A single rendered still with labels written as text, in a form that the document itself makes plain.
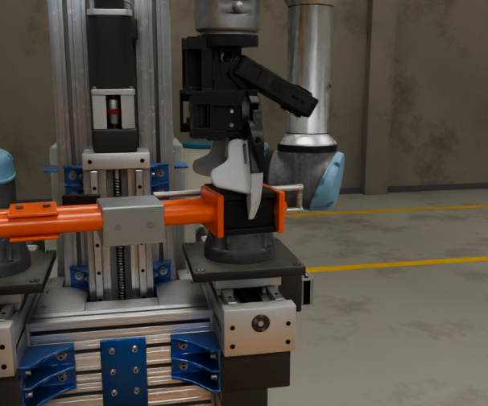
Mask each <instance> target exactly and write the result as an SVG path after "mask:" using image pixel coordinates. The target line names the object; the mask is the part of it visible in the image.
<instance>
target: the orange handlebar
mask: <svg viewBox="0 0 488 406"><path fill-rule="evenodd" d="M161 202H162V203H163V204H164V217H163V219H164V223H165V226H175V225H187V224H199V223H210V222H213V221H214V208H213V205H212V204H207V205H205V201H204V199H203V198H192V199H177V200H163V201H161ZM103 224H104V222H103V220H102V217H101V211H98V210H97V204H91V205H64V206H56V202H55V201H49V202H35V203H19V204H10V208H9V209H0V238H5V237H10V242H26V241H37V240H48V239H58V238H60V236H59V234H62V233H73V232H85V231H97V230H101V228H102V226H103Z"/></svg>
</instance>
